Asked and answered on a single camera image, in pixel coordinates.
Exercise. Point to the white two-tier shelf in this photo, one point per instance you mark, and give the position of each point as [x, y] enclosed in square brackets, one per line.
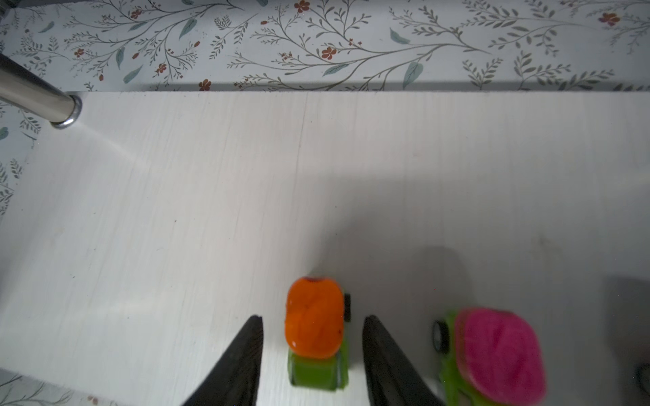
[142, 237]

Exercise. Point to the pink cab green ladder truck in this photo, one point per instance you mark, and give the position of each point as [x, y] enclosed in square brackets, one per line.
[642, 375]

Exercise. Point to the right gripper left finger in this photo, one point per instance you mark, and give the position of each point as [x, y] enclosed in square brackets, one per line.
[234, 380]

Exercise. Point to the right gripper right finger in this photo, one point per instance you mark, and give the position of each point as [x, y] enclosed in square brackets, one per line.
[391, 377]

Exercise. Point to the pink mixer green truck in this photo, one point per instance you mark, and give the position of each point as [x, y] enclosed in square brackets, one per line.
[489, 357]

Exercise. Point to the floral patterned mat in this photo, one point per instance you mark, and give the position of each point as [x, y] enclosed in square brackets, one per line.
[332, 45]

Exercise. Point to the orange mixer green truck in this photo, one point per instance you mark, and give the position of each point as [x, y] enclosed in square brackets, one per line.
[316, 313]

